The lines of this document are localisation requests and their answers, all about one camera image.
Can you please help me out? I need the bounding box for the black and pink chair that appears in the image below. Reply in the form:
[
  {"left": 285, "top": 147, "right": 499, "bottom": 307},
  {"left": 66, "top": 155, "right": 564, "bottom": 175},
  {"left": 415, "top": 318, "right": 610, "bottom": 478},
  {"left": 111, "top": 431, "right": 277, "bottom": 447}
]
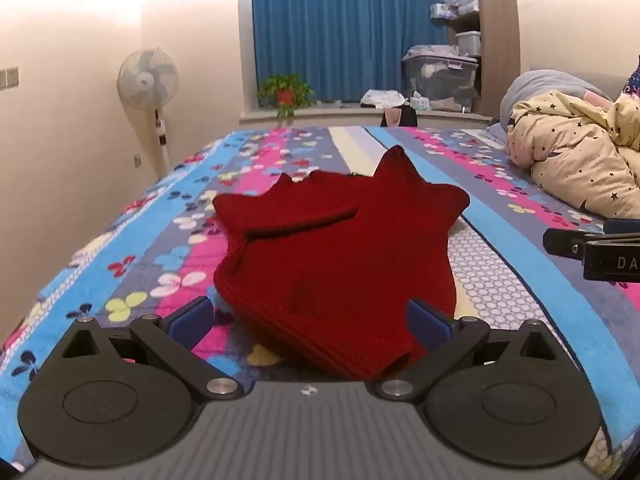
[{"left": 380, "top": 105, "right": 420, "bottom": 128}]

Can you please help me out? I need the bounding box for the grey pillow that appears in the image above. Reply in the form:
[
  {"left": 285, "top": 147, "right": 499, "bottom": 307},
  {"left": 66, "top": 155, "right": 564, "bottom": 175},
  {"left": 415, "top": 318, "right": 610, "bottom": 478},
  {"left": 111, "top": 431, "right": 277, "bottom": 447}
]
[{"left": 500, "top": 69, "right": 626, "bottom": 131}]

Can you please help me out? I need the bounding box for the small clear storage box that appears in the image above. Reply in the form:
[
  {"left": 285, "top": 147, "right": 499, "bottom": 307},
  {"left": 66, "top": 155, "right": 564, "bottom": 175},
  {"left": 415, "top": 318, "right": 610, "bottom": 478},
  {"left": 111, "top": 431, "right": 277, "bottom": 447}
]
[{"left": 455, "top": 31, "right": 482, "bottom": 57}]

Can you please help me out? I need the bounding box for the green potted plant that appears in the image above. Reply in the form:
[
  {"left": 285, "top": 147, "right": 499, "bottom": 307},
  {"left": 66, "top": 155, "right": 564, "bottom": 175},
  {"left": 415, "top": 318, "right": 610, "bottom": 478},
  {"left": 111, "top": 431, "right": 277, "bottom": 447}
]
[{"left": 256, "top": 74, "right": 317, "bottom": 118}]

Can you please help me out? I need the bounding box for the red knit sweater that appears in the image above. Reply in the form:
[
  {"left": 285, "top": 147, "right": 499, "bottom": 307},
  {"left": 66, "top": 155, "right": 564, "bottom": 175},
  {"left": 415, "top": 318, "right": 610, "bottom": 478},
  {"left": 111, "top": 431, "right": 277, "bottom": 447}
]
[{"left": 212, "top": 145, "right": 471, "bottom": 381}]

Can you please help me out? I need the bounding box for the white standing fan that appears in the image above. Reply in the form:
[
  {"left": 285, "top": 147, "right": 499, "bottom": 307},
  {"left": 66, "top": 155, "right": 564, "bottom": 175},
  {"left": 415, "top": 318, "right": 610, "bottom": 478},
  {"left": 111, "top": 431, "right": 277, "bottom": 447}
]
[{"left": 117, "top": 46, "right": 180, "bottom": 178}]

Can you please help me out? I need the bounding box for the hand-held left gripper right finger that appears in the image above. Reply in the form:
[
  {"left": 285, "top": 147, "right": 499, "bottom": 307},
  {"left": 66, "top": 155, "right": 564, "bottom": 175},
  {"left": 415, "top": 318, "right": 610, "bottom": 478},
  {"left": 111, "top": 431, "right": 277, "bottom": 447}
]
[{"left": 367, "top": 299, "right": 568, "bottom": 403}]

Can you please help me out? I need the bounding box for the cream star-print duvet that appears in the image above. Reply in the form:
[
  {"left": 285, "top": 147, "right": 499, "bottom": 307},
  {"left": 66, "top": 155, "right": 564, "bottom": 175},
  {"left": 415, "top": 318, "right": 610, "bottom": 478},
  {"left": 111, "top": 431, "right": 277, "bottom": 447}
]
[{"left": 505, "top": 89, "right": 640, "bottom": 220}]

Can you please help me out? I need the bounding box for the wooden shelf unit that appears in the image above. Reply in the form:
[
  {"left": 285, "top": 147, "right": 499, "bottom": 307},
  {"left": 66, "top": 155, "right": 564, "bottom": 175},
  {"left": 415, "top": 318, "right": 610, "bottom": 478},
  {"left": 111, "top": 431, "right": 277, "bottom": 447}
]
[{"left": 442, "top": 0, "right": 521, "bottom": 116}]

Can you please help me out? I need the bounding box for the colourful printed cloth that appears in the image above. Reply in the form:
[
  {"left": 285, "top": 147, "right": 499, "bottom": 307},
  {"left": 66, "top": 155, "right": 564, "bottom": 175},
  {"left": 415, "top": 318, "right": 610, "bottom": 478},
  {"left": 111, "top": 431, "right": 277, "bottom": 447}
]
[{"left": 622, "top": 55, "right": 640, "bottom": 98}]

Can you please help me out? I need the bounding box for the white cloth pile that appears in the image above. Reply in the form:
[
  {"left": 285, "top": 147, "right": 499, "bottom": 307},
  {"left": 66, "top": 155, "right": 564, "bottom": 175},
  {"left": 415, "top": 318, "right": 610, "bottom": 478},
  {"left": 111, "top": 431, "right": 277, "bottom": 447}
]
[{"left": 361, "top": 89, "right": 406, "bottom": 110}]

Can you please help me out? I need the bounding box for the blue curtain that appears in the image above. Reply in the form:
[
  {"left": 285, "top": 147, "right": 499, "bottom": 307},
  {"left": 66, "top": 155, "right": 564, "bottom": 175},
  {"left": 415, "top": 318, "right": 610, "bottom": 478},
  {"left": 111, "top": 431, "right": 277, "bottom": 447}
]
[{"left": 249, "top": 0, "right": 451, "bottom": 106}]

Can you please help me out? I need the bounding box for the stack of white packets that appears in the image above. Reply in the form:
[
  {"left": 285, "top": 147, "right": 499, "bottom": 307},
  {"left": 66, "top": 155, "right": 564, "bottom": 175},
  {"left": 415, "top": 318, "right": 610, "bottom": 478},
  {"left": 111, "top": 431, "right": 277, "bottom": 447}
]
[{"left": 431, "top": 0, "right": 480, "bottom": 21}]

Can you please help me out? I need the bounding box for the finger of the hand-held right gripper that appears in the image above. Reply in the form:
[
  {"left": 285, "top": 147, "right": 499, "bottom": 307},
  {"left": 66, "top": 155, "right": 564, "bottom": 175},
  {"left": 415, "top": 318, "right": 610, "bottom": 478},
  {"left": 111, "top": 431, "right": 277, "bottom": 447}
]
[{"left": 544, "top": 228, "right": 588, "bottom": 260}]

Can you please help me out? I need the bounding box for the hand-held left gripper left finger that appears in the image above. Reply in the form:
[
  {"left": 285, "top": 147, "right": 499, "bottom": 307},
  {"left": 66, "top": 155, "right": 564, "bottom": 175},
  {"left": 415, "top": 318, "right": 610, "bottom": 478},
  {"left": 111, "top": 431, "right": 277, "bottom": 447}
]
[{"left": 60, "top": 296, "right": 246, "bottom": 402}]

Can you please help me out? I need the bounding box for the large clear storage bin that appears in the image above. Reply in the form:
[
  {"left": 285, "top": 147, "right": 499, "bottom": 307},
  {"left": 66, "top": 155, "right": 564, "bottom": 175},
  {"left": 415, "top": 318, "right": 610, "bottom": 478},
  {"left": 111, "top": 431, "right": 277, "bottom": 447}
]
[{"left": 401, "top": 44, "right": 480, "bottom": 113}]

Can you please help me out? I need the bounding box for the floral striped blanket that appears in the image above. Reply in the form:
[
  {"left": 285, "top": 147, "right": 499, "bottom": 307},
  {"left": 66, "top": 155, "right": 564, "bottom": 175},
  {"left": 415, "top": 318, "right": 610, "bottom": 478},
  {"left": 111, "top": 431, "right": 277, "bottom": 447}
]
[{"left": 0, "top": 125, "right": 640, "bottom": 461}]

